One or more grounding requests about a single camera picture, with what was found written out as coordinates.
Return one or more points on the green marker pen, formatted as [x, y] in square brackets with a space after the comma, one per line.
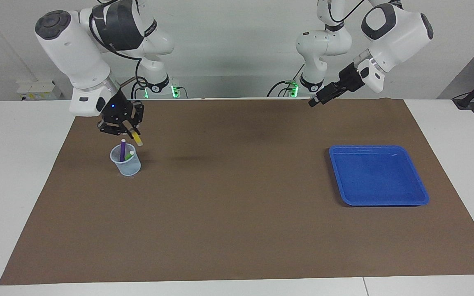
[129, 156]

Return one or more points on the purple marker pen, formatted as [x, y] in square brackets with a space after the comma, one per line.
[122, 150]

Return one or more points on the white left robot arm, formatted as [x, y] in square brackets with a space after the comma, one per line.
[397, 37]

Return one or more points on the yellow marker pen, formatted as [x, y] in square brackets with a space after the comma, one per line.
[137, 139]

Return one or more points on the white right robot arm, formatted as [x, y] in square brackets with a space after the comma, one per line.
[72, 49]

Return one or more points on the white socket box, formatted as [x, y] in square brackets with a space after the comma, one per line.
[39, 90]

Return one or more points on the blue plastic tray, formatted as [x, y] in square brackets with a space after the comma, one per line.
[379, 176]

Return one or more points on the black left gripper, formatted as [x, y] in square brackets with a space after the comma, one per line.
[350, 78]

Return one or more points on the brown table mat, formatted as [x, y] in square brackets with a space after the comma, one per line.
[237, 205]

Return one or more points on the translucent plastic cup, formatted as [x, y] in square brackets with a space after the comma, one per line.
[128, 167]

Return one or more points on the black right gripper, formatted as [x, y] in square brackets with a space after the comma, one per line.
[115, 109]

